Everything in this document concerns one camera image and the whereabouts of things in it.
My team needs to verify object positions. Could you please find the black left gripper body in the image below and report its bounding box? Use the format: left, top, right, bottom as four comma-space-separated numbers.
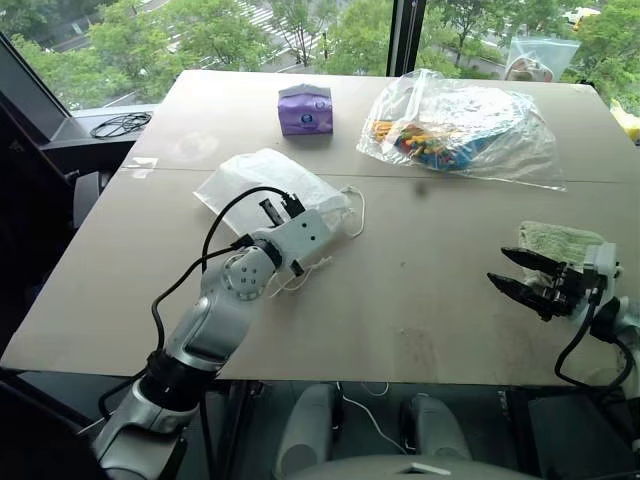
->
258, 197, 283, 228

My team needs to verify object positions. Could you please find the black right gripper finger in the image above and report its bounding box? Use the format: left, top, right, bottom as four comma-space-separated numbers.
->
500, 245, 557, 276
486, 272, 555, 322

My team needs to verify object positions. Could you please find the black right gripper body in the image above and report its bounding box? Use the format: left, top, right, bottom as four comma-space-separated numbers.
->
546, 261, 602, 322

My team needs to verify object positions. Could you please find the pale green folded towel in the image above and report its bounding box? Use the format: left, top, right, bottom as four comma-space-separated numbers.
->
517, 220, 617, 289

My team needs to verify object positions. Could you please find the clear plastic bag with toys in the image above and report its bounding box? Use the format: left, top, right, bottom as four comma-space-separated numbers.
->
356, 68, 569, 193

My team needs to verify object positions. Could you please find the clear zip bag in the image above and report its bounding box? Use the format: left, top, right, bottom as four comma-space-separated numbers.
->
503, 35, 582, 84

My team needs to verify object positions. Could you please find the purple tissue pack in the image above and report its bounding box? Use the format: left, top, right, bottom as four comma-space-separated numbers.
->
277, 83, 335, 138

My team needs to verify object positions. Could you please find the clear tape strip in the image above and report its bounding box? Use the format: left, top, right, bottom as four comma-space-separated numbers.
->
121, 156, 160, 180

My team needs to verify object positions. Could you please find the black box under table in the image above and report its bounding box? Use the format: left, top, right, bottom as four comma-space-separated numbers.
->
498, 387, 640, 480

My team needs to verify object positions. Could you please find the grey rounded robot leg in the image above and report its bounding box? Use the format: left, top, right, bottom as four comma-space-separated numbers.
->
275, 383, 337, 480
399, 393, 472, 462

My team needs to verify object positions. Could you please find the yellow object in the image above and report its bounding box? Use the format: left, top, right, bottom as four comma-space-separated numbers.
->
609, 98, 640, 142

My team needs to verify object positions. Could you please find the grey robot torso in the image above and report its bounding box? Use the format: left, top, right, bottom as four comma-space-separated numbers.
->
283, 453, 544, 480

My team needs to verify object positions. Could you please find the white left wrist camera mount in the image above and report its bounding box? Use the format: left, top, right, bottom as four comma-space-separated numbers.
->
273, 208, 337, 276

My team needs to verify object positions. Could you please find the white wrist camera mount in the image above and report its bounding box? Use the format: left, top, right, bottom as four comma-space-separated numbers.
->
581, 242, 625, 294
273, 208, 337, 276

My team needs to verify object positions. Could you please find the white drawstring bag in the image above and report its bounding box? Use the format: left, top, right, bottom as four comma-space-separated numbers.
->
193, 148, 366, 300

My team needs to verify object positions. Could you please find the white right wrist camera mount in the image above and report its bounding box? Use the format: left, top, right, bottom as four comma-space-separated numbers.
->
581, 242, 625, 294

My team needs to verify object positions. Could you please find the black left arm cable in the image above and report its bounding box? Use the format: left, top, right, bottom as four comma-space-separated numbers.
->
98, 185, 307, 419

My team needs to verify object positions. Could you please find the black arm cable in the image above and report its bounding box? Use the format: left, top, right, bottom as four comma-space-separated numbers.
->
554, 287, 639, 389
98, 185, 307, 419

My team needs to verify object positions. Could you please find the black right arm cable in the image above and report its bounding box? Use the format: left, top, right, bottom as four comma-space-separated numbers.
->
554, 287, 639, 389

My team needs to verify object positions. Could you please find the thin white cable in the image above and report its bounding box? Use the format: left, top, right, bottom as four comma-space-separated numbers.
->
335, 381, 407, 455

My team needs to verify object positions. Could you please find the coiled black cable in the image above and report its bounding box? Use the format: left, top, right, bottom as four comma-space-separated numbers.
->
89, 111, 152, 139

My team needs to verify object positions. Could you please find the dark window frame post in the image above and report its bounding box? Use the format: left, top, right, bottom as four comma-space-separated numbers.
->
385, 0, 427, 77

